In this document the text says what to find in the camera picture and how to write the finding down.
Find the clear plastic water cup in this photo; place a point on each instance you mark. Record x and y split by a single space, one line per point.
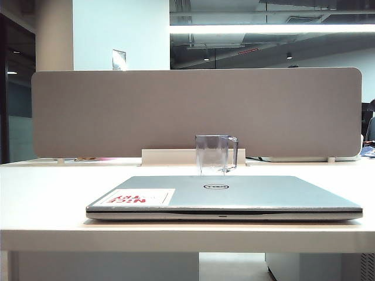
212 155

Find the silver Dell laptop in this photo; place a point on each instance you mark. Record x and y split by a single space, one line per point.
249 194

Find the grey fabric desk divider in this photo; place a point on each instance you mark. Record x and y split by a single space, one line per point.
132 111

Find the white red-lettered sticker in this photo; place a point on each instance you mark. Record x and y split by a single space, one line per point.
132 196

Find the pink and orange items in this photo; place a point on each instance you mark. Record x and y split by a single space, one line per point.
96 159

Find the paper notice on pillar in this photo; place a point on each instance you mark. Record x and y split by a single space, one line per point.
119 60

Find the long linear ceiling light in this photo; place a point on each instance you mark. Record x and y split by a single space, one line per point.
263 28

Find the dark background monitor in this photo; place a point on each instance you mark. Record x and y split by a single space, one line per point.
365 112

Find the blue patterned cloth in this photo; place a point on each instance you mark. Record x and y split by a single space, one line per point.
369 150

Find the person in dark top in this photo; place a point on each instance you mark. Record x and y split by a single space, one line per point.
372 126

